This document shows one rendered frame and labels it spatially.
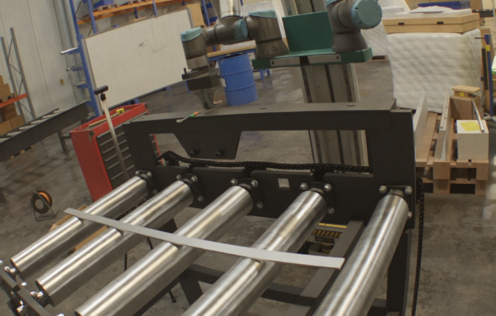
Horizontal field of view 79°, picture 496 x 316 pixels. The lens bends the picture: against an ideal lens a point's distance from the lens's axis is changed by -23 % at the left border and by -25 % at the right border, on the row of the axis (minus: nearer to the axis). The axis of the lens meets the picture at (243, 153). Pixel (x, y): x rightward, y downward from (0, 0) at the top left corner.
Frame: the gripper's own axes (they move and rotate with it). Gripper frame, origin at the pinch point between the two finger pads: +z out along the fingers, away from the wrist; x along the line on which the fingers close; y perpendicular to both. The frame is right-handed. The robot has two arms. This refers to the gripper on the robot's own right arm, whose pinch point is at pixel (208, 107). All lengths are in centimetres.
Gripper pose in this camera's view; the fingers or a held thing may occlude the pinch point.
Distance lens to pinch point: 158.7
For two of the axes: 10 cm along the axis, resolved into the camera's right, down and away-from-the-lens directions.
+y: 5.4, -4.0, 7.4
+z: 2.2, 9.2, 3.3
